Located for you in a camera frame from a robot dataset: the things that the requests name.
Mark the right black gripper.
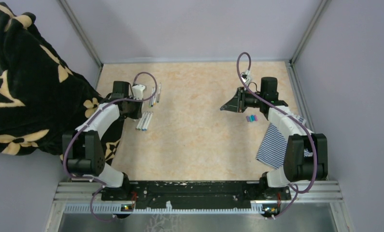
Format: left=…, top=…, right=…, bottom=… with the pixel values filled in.
left=221, top=87, right=264, bottom=113

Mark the purple cap white marker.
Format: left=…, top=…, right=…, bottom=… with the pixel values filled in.
left=141, top=112, right=152, bottom=131

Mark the green end white marker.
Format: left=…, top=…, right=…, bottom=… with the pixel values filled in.
left=150, top=87, right=156, bottom=107

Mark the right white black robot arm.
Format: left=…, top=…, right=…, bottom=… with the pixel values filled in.
left=220, top=74, right=328, bottom=199

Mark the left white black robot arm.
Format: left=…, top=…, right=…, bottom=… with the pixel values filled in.
left=62, top=81, right=147, bottom=201

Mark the blue striped cloth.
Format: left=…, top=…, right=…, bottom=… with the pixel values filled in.
left=256, top=115, right=306, bottom=169

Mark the black floral blanket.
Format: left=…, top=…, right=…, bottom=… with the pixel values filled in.
left=0, top=1, right=128, bottom=178

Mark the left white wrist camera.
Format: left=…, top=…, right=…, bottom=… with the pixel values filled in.
left=131, top=84, right=147, bottom=100

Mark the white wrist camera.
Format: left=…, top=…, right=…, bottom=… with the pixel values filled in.
left=241, top=70, right=252, bottom=85
left=131, top=84, right=147, bottom=100

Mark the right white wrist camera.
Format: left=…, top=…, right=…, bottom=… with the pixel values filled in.
left=241, top=70, right=252, bottom=85

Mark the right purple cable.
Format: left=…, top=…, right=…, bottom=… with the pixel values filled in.
left=236, top=52, right=318, bottom=221

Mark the purple cable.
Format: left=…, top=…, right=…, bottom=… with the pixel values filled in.
left=62, top=71, right=158, bottom=222
left=236, top=52, right=318, bottom=221

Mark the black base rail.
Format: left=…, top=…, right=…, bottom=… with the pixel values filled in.
left=101, top=180, right=292, bottom=218

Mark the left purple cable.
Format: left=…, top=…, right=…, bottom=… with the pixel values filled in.
left=62, top=71, right=158, bottom=222

